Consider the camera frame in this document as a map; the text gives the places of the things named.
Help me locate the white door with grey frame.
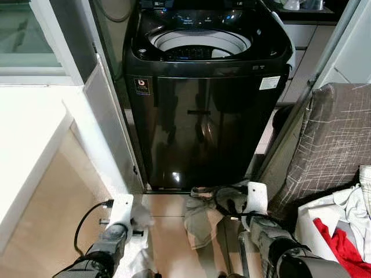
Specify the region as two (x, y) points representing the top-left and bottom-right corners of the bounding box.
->
(310, 0), (371, 93)

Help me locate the beige grey garment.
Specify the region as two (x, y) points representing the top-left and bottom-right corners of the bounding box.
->
(184, 184), (250, 251)

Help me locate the white drawer cabinet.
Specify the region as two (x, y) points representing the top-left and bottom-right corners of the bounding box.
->
(277, 23), (325, 105)

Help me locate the red garment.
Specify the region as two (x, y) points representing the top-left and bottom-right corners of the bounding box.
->
(313, 217), (371, 278)

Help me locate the white crumpled cloth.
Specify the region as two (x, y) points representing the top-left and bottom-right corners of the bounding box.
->
(124, 231), (154, 278)

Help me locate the white shirt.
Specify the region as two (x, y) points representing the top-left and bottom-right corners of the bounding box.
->
(299, 184), (371, 262)

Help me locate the brown patterned fabric sofa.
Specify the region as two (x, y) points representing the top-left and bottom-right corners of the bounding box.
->
(270, 83), (371, 222)

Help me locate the white ledge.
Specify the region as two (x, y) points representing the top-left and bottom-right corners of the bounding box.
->
(0, 84), (126, 232)

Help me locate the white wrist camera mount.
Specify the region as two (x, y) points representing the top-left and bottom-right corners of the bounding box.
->
(242, 182), (268, 216)
(107, 194), (135, 232)

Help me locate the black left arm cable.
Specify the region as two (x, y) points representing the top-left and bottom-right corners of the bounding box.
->
(74, 200), (114, 258)

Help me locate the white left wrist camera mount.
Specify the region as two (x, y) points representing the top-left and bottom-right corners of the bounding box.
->
(107, 194), (135, 232)

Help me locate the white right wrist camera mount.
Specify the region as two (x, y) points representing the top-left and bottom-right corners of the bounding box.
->
(242, 182), (268, 216)

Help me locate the dark top-loading washing machine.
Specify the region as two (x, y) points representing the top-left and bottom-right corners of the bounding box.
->
(123, 0), (294, 193)

